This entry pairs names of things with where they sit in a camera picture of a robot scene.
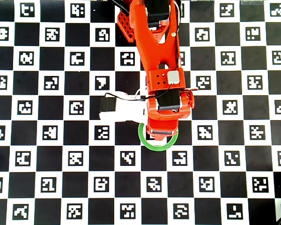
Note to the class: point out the red robot base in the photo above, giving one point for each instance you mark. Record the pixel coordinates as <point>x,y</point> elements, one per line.
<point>125,25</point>

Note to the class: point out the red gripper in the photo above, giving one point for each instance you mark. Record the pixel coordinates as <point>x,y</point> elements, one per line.
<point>162,132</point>

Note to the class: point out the checkerboard marker mat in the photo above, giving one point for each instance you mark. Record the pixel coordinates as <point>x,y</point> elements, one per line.
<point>231,112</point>

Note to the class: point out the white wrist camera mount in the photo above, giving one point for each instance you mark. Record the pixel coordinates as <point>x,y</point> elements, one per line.
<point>126,112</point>

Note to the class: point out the small grey square module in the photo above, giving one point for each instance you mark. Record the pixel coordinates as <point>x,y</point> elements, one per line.
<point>173,77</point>

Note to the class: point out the red robot arm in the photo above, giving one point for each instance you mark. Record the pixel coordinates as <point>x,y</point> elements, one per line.
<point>154,47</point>

